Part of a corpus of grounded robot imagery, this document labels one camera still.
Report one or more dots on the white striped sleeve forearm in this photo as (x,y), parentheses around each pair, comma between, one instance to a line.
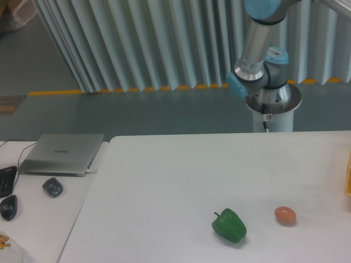
(11,251)

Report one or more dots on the black computer mouse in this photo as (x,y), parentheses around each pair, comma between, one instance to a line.
(9,207)

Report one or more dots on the grey folding partition screen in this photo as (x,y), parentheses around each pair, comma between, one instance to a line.
(137,45)

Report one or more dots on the brown cardboard box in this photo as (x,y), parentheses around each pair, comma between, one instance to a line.
(16,14)

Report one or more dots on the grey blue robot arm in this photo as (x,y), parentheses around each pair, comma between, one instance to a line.
(257,46)

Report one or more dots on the black keyboard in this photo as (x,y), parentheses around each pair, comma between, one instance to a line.
(7,178)

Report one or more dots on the green bell pepper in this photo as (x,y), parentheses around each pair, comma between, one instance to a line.
(229,226)

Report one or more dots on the black earbud case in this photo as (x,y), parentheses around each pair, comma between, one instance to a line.
(53,187)

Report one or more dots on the brown egg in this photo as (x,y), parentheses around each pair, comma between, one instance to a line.
(285,215)

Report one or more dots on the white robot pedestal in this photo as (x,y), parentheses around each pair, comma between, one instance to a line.
(273,109)

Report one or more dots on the silver closed laptop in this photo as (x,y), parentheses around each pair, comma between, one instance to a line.
(62,155)

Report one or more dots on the yellow container edge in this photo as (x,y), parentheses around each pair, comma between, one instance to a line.
(347,189)

